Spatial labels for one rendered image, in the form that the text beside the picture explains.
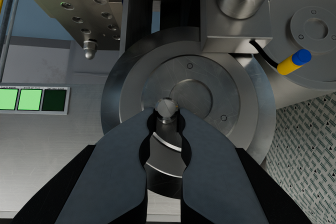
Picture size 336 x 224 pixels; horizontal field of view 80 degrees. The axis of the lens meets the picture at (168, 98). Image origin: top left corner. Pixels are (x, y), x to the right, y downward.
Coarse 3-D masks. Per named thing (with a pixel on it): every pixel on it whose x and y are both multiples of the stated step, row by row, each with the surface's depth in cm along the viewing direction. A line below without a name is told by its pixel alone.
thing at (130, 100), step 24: (168, 48) 18; (192, 48) 18; (144, 72) 17; (240, 72) 17; (120, 96) 17; (240, 96) 17; (120, 120) 16; (240, 120) 16; (240, 144) 16; (168, 168) 15
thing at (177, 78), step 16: (160, 64) 16; (176, 64) 16; (192, 64) 16; (208, 64) 16; (160, 80) 15; (176, 80) 15; (192, 80) 16; (208, 80) 15; (224, 80) 15; (144, 96) 15; (160, 96) 15; (176, 96) 15; (192, 96) 15; (208, 96) 16; (224, 96) 15; (192, 112) 15; (208, 112) 15; (224, 112) 15; (160, 128) 15; (224, 128) 15; (176, 144) 14
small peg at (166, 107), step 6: (162, 102) 12; (168, 102) 12; (174, 102) 12; (156, 108) 12; (162, 108) 12; (168, 108) 12; (174, 108) 12; (156, 114) 12; (162, 114) 12; (168, 114) 12; (174, 114) 12; (162, 120) 13; (168, 120) 12
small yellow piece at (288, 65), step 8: (256, 48) 15; (264, 56) 14; (296, 56) 12; (304, 56) 11; (272, 64) 14; (280, 64) 13; (288, 64) 12; (296, 64) 12; (280, 72) 13; (288, 72) 13
